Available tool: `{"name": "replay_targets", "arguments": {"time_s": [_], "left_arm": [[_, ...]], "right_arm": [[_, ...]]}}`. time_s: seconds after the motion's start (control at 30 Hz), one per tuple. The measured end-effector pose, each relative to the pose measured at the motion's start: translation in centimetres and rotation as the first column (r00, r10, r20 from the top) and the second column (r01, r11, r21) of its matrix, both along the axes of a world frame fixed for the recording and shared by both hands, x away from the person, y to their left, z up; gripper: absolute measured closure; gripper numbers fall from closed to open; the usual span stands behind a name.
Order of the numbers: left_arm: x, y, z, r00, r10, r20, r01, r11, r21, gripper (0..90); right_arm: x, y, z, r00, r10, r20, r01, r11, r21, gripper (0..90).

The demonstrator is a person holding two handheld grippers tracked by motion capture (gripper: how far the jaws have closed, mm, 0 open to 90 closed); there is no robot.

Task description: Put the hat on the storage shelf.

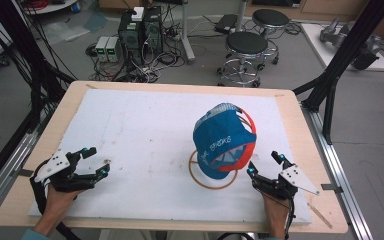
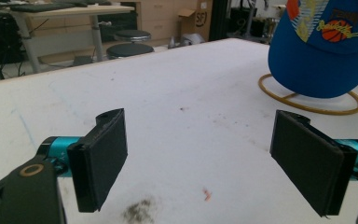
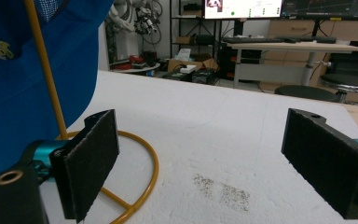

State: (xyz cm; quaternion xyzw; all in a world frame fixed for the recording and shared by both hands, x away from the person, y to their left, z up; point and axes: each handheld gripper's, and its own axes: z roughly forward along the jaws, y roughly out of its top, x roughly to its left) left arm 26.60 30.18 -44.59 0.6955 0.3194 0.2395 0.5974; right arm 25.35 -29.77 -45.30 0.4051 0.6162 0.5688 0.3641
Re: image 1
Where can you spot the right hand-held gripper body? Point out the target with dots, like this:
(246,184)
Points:
(286,181)

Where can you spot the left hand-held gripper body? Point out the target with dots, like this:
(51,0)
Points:
(63,173)

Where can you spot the blue and orange cap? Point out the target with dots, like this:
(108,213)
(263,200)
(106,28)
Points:
(223,140)

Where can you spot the person's left hand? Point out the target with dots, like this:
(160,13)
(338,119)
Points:
(58,203)

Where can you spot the person's right hand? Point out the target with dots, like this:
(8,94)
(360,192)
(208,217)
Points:
(275,210)

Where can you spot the thin wooden stick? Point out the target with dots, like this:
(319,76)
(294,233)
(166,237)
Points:
(320,215)

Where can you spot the white foam mat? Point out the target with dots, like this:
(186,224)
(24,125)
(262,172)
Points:
(140,133)

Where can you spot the light grey power supply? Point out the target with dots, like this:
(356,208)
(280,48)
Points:
(113,48)
(101,48)

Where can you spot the black round stool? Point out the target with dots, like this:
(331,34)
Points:
(270,17)
(246,43)

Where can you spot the white floor board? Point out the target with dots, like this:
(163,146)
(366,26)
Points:
(316,43)

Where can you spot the black computer tower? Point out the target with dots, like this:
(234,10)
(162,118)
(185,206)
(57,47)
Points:
(153,30)
(130,35)

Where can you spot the flat black device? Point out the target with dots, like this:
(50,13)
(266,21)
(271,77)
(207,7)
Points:
(226,23)

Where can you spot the small white box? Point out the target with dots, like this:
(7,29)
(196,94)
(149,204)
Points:
(137,14)

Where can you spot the grey standing desk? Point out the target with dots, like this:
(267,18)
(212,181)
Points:
(187,36)

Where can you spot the round white table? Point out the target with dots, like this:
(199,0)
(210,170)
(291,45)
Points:
(50,6)

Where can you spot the light wooden cabinets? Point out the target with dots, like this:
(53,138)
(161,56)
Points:
(326,6)

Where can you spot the aluminium table rail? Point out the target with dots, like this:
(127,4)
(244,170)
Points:
(340,173)
(6,166)

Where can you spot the black left frame strut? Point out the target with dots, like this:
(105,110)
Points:
(30,60)

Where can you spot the black frame strut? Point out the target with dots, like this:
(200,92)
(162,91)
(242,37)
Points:
(30,60)
(343,56)

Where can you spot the black right frame strut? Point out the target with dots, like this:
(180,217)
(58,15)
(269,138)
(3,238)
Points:
(343,56)

